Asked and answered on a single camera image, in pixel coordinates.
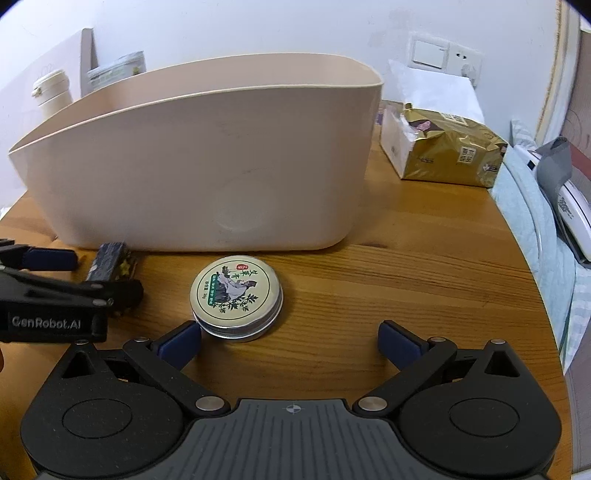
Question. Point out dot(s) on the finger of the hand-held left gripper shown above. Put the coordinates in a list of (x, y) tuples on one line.
[(46, 259), (115, 293)]

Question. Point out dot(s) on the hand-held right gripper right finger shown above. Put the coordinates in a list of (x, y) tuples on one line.
[(397, 344)]

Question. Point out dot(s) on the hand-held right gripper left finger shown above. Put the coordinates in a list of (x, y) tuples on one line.
[(180, 344)]

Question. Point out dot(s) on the black printed small packet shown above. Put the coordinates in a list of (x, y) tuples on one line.
[(108, 261)]

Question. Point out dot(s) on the round metal tin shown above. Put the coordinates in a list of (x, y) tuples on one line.
[(235, 290)]

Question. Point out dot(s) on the beige plastic storage bin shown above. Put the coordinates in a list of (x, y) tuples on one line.
[(207, 161)]

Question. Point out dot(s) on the white thermos bottle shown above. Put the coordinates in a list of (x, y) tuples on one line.
[(53, 92)]

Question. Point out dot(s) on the light blue quilted blanket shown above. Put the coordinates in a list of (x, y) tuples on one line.
[(526, 217)]

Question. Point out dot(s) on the gold foil package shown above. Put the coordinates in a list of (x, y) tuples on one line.
[(448, 157)]

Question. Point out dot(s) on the silver banana snack pouch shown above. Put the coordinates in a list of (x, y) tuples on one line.
[(115, 69)]

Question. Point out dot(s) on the white cardboard box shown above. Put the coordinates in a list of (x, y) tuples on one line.
[(392, 138)]

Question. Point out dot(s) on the white device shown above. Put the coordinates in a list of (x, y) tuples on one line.
[(572, 207)]

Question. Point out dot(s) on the white plug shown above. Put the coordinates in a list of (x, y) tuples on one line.
[(470, 74)]

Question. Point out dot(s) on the white wall socket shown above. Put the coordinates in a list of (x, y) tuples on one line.
[(464, 57)]

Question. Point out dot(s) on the white wall switch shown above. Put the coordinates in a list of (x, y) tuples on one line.
[(429, 50)]

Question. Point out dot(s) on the cream door frame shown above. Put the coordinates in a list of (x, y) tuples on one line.
[(558, 69)]

